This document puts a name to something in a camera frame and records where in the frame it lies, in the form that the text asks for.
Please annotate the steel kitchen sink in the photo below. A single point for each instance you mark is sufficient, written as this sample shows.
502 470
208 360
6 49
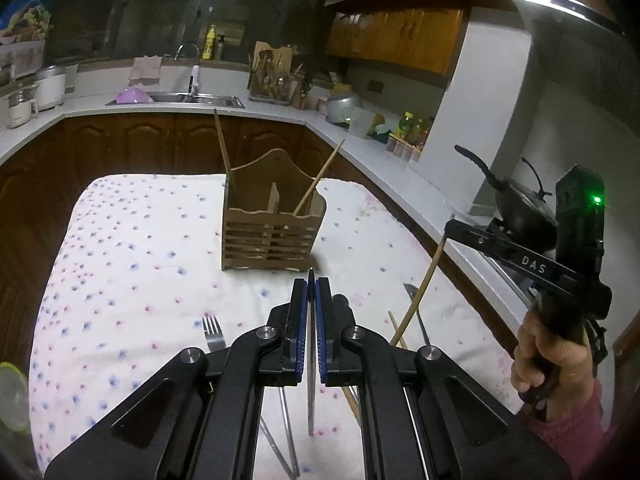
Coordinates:
200 100

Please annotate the metal table knife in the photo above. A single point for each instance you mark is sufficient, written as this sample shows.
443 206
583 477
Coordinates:
416 305

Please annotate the wooden utensil holder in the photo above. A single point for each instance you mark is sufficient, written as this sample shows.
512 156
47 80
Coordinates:
270 240

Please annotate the metal fork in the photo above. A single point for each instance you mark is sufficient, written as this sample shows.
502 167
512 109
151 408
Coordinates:
214 332

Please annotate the wooden chopstick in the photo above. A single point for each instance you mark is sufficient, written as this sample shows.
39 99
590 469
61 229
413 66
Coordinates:
397 330
224 150
320 175
422 290

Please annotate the metal chopstick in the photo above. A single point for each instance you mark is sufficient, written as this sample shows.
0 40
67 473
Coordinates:
290 435
275 445

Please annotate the green cup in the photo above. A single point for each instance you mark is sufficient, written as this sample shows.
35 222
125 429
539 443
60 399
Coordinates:
382 134

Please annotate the metal pot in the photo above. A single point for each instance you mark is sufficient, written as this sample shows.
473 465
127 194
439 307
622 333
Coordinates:
342 107

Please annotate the wooden upper cabinets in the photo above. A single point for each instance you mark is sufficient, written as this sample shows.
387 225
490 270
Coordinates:
410 35

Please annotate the thin metal utensil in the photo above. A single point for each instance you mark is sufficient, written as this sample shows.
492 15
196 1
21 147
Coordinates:
311 410

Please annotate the person's right forearm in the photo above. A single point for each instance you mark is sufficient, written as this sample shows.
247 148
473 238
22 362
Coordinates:
580 425

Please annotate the pale dish cloth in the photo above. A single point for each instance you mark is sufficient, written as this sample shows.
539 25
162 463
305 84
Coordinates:
145 70

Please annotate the purple plastic basin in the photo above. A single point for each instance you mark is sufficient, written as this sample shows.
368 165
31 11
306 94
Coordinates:
134 96

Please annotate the clear plastic container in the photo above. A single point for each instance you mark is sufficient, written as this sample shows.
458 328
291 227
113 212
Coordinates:
12 395

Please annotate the wall outlet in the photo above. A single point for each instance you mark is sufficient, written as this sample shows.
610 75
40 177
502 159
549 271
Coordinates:
375 86

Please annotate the cooking oil bottles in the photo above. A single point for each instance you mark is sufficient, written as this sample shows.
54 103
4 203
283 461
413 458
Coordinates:
415 127

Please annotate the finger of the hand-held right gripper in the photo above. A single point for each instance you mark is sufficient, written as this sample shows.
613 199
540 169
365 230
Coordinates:
470 234

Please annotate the yellow detergent bottle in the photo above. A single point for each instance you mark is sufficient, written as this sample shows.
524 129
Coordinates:
209 42

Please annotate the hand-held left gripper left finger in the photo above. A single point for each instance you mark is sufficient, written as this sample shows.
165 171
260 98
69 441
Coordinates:
301 340

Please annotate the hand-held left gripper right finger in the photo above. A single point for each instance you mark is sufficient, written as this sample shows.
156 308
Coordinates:
323 340

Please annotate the wooden cutting board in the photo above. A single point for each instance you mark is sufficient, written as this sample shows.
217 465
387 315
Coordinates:
275 55

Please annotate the wooden lower cabinets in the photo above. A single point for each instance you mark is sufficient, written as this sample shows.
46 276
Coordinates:
125 140

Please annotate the row of spice jars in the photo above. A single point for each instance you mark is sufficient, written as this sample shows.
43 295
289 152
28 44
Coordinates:
404 149

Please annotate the fruit wall poster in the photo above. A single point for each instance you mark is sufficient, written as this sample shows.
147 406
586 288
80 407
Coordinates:
25 20

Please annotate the dark bottle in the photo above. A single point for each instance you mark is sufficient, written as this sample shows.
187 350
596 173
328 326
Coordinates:
220 49

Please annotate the black wok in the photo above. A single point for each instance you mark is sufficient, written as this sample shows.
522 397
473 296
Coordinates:
525 210

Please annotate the wooden cabinets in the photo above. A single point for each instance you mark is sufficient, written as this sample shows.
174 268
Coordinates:
125 140
410 35

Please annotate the wooden knife block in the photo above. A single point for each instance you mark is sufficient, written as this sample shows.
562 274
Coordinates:
299 96

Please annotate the small white electric pot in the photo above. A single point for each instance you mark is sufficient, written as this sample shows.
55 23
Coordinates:
19 107

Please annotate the white rice cooker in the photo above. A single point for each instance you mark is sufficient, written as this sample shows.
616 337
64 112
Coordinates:
51 87

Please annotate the chrome faucet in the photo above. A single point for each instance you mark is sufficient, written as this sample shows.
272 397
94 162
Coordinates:
186 47

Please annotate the floral tablecloth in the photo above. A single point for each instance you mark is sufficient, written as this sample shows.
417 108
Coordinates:
150 280

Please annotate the range hood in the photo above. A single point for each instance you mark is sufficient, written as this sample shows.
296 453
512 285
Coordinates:
575 50

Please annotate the white faucet sprayer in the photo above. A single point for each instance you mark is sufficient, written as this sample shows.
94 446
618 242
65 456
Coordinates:
195 77

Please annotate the person's right hand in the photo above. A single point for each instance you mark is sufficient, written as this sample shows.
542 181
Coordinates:
545 365

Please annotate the dish rack with utensils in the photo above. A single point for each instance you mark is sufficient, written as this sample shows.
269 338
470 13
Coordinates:
272 85

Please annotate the dark kitchen window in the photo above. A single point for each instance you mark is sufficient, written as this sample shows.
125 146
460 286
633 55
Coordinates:
150 10

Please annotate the white plastic jug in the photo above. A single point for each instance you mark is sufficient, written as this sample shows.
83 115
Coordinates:
360 122

